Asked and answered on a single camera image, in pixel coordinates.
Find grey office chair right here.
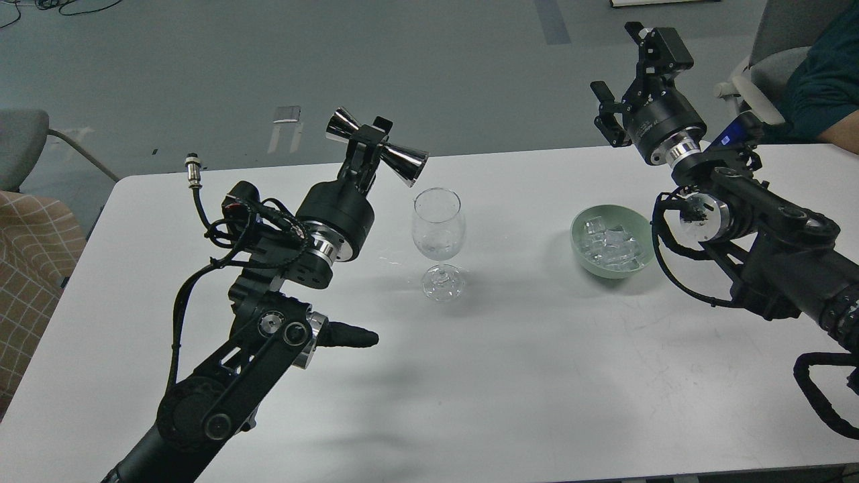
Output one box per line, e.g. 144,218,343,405
713,1,850,126

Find metal floor plate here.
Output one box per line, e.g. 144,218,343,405
271,106,301,123

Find person in teal sweater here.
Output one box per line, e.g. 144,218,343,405
779,1,858,155

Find clear wine glass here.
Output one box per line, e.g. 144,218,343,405
411,187,466,303

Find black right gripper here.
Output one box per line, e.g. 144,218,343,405
590,22,707,166

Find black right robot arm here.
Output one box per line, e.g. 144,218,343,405
590,21,858,439

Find steel double jigger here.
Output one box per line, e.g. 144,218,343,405
326,107,430,187

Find black floor cables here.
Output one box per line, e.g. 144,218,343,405
0,0,121,28

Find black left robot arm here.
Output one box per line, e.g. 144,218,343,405
105,108,393,482

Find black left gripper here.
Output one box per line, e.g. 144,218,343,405
297,116,394,261

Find grey chair left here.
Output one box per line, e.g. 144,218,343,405
1,108,120,193

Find green bowl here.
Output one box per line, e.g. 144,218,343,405
570,205,656,279

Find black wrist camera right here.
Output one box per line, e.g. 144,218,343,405
705,111,765,151

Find pile of clear ice cubes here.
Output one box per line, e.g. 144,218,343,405
579,217,644,272

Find beige checked cushion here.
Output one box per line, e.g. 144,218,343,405
1,191,86,415

